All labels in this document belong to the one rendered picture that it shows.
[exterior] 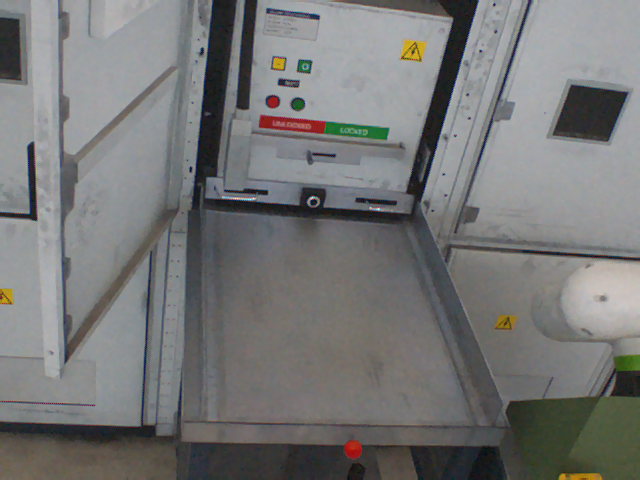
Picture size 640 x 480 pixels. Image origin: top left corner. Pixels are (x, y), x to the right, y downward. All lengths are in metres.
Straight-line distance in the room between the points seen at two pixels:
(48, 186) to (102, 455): 1.35
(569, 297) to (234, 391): 0.63
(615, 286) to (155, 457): 1.61
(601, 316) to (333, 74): 0.91
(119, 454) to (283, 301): 0.95
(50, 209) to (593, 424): 0.98
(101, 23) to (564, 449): 1.08
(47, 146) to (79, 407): 1.31
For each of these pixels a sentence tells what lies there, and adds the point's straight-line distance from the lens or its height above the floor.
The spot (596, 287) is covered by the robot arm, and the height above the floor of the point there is 1.28.
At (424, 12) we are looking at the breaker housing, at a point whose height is 1.39.
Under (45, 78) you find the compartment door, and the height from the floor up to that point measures 1.43.
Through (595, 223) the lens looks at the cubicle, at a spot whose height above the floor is 0.92.
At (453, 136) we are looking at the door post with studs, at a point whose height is 1.12.
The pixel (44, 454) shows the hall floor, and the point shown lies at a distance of 2.44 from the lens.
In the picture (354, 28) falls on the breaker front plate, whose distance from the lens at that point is 1.77.
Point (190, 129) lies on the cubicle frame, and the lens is 1.80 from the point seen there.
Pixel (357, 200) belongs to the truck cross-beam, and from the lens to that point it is 1.97.
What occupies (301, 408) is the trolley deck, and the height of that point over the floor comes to 0.85.
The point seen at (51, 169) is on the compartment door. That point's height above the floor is 1.28.
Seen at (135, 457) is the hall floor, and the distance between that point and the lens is 2.42.
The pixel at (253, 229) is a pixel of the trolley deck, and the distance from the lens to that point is 1.87.
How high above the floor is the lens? 1.89
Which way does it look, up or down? 34 degrees down
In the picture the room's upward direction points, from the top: 12 degrees clockwise
